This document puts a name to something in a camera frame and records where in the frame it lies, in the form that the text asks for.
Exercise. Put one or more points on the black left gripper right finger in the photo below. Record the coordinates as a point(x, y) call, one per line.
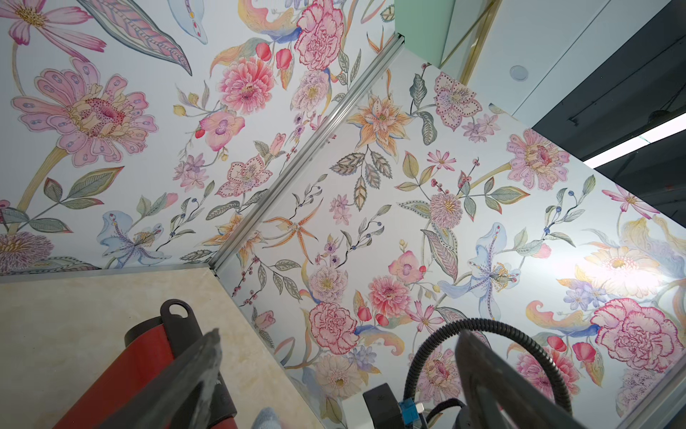
point(497, 396)

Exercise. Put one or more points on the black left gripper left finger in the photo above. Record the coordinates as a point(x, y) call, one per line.
point(181, 396)

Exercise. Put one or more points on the red capsule coffee machine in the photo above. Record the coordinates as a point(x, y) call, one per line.
point(150, 347)

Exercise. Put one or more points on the orange blue patterned cloth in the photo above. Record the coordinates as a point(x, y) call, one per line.
point(267, 418)

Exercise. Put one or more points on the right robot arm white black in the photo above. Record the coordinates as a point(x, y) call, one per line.
point(379, 408)

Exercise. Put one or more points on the white ceiling light strip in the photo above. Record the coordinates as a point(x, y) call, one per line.
point(653, 134)

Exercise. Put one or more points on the left aluminium corner post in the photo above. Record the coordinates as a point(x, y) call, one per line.
point(662, 404)

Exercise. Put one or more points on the aluminium corner post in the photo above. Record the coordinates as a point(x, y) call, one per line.
point(318, 140)
point(662, 404)

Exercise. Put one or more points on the right aluminium corner post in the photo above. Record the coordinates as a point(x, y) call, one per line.
point(318, 140)

